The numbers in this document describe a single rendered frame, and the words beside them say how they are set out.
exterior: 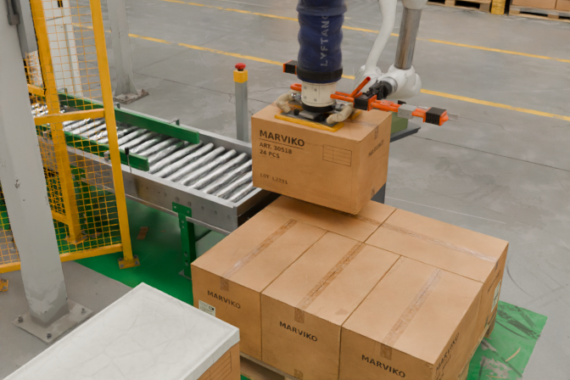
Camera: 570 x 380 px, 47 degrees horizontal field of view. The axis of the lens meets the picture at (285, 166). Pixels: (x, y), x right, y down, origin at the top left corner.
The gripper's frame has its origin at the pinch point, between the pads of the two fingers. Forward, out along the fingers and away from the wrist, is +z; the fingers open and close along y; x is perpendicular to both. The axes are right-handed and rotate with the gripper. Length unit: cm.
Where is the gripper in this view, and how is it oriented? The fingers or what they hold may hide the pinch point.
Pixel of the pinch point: (366, 101)
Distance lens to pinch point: 315.7
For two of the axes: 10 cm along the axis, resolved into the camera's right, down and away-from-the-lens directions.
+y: 0.0, 8.9, 4.6
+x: -8.4, -2.5, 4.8
